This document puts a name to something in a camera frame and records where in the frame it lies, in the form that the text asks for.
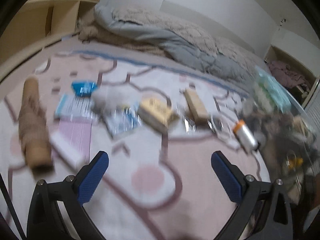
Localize yellow tissue pack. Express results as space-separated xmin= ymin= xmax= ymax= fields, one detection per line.
xmin=137 ymin=98 xmax=178 ymax=134

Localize small white carton box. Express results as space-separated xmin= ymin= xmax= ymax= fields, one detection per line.
xmin=49 ymin=131 xmax=85 ymax=171

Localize clear plastic storage bin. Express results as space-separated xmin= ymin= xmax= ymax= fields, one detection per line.
xmin=240 ymin=78 xmax=319 ymax=239

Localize pink notebook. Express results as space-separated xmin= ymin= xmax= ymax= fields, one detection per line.
xmin=59 ymin=121 xmax=92 ymax=161

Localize small wooden block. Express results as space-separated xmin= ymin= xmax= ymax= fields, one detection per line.
xmin=184 ymin=89 xmax=209 ymax=124

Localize pale blue torn packet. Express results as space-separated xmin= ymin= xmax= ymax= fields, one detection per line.
xmin=54 ymin=94 xmax=96 ymax=121

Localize blue white wipes packet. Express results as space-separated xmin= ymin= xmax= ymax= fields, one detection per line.
xmin=103 ymin=105 xmax=143 ymax=139

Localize white crumpled cloth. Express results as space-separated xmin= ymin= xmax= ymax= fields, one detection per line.
xmin=91 ymin=87 xmax=140 ymax=112

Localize small blue sachet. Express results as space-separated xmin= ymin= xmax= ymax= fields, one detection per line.
xmin=71 ymin=81 xmax=98 ymax=98

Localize grey beige quilt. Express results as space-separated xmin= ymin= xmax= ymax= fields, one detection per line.
xmin=78 ymin=3 xmax=269 ymax=87

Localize wooden shelf headboard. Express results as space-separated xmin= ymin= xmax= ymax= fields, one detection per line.
xmin=1 ymin=0 xmax=99 ymax=81

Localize rope wrapped cardboard tube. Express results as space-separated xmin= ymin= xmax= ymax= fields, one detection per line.
xmin=18 ymin=76 xmax=53 ymax=170

